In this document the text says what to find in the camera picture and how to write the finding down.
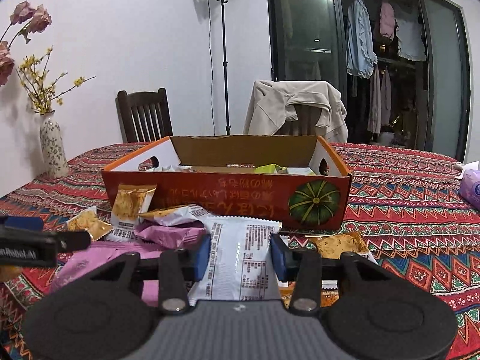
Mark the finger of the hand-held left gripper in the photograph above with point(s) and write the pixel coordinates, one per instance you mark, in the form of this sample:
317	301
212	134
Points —
73	239
22	223

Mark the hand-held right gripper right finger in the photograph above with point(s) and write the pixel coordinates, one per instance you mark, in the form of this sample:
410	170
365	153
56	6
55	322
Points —
279	258

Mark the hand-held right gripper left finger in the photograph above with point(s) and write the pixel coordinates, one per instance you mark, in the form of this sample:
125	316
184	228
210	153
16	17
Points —
200	257

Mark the purple snack packet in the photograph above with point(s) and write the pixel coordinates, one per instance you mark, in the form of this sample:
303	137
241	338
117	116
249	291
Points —
168	234
97	260

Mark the large white cracker packet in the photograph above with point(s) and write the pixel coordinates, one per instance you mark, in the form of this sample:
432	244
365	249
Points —
236	258

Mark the white and gold cracker packet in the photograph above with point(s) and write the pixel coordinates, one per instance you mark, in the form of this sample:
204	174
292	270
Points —
176	213

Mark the orange cardboard box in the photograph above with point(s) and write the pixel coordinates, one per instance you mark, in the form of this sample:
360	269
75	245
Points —
225	195

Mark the white and green snack packet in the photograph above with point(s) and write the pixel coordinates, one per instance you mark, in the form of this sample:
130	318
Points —
300	171

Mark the spotted white vase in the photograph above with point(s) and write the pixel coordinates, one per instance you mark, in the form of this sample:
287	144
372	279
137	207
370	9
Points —
52	146

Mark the yellow flower branches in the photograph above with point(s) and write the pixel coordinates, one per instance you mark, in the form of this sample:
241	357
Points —
41	101

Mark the dark wooden chair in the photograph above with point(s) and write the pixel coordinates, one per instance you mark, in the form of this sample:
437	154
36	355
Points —
125	116

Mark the wooden chair under jacket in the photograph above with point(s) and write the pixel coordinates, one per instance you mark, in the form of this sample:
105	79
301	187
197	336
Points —
303	120

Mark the beige jacket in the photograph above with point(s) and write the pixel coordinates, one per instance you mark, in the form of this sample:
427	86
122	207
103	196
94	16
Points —
270	105

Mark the potted plant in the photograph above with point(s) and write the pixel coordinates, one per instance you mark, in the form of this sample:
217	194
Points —
386	138

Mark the beige hanging garment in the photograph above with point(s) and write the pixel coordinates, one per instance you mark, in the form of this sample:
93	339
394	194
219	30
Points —
374	101

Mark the mauve hanging garment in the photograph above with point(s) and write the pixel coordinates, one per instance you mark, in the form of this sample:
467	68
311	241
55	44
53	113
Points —
386	97

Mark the studio light on stand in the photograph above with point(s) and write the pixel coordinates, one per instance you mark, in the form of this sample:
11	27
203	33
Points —
225	63

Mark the purple tissue pack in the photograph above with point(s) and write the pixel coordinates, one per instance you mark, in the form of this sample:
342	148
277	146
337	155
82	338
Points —
471	191

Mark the pink flowers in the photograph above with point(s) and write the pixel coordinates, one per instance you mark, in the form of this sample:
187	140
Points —
35	18

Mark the white tissue sheet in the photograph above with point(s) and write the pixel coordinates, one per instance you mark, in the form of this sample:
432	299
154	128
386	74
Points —
468	167

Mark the light blue shirt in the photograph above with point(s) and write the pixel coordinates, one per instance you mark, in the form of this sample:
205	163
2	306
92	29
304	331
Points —
358	41

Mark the wardrobe with hanging clothes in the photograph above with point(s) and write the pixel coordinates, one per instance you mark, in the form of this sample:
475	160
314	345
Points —
303	18

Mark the white garment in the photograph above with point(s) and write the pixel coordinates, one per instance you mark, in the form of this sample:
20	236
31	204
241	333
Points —
410	41

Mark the pink garment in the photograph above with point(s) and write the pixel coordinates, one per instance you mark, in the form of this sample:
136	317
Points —
387	22

